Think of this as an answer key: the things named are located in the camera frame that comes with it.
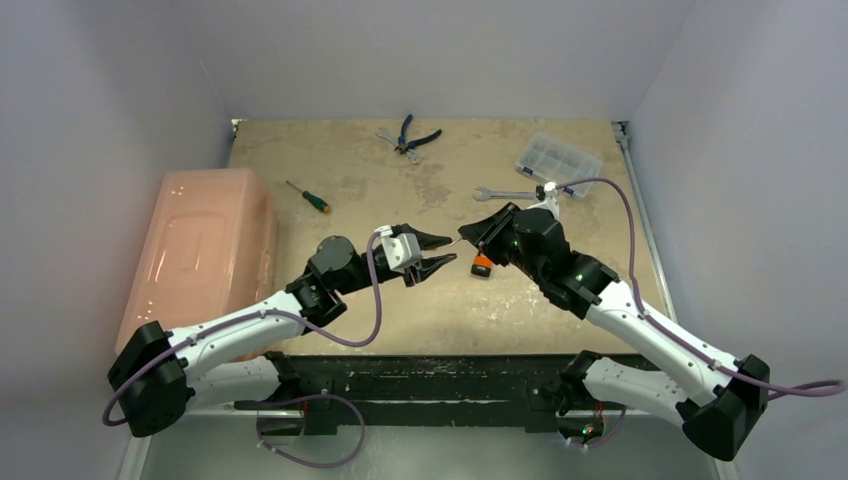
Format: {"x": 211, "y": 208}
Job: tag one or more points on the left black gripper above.
{"x": 423, "y": 268}

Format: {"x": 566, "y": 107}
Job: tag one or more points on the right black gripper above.
{"x": 497, "y": 228}

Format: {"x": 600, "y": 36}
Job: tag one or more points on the orange black padlock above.
{"x": 481, "y": 266}

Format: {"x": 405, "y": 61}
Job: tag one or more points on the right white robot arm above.
{"x": 713, "y": 397}

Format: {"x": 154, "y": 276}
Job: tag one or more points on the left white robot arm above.
{"x": 160, "y": 374}

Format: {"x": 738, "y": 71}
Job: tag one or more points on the large silver wrench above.
{"x": 484, "y": 194}

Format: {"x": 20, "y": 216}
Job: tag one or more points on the small silver wrench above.
{"x": 400, "y": 147}

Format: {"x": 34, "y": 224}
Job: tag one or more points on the clear plastic organizer box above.
{"x": 549, "y": 159}

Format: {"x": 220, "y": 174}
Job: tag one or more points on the pink plastic storage box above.
{"x": 209, "y": 251}

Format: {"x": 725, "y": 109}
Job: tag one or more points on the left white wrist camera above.
{"x": 400, "y": 250}

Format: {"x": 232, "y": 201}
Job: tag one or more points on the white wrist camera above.
{"x": 400, "y": 250}
{"x": 547, "y": 199}

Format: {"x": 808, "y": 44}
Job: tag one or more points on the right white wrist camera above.
{"x": 547, "y": 199}

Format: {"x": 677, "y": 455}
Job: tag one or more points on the green handled screwdriver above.
{"x": 315, "y": 201}

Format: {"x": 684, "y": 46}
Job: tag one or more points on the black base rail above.
{"x": 527, "y": 391}

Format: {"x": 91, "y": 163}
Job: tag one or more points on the aluminium frame rail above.
{"x": 620, "y": 132}

